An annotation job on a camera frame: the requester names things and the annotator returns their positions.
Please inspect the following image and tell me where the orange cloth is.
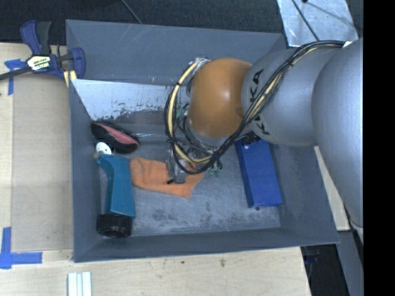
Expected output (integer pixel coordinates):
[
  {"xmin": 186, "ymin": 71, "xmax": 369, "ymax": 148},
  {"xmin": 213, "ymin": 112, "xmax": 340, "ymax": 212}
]
[{"xmin": 129, "ymin": 156, "xmax": 206, "ymax": 200}]

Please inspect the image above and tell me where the grey metal bin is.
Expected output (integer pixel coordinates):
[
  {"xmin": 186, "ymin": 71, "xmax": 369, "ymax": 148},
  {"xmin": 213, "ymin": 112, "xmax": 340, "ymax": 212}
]
[{"xmin": 65, "ymin": 18, "xmax": 341, "ymax": 263}]

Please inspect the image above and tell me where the teal spray trigger head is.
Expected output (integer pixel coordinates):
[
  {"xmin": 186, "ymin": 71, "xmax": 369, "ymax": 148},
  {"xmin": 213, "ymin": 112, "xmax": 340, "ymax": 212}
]
[{"xmin": 92, "ymin": 141, "xmax": 137, "ymax": 239}]

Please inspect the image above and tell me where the black and red brush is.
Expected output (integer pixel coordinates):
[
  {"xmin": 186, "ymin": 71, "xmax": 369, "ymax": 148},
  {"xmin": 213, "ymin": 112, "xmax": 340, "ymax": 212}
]
[{"xmin": 89, "ymin": 121, "xmax": 141, "ymax": 155}]

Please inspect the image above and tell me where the blue flat box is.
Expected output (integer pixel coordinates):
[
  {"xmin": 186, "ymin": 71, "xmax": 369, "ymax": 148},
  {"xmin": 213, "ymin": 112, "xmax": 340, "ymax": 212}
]
[{"xmin": 233, "ymin": 135, "xmax": 284, "ymax": 209}]

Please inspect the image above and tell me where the pale wood flat board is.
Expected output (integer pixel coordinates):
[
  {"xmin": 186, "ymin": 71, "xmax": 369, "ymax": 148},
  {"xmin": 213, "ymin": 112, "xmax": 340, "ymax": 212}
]
[{"xmin": 11, "ymin": 72, "xmax": 75, "ymax": 253}]

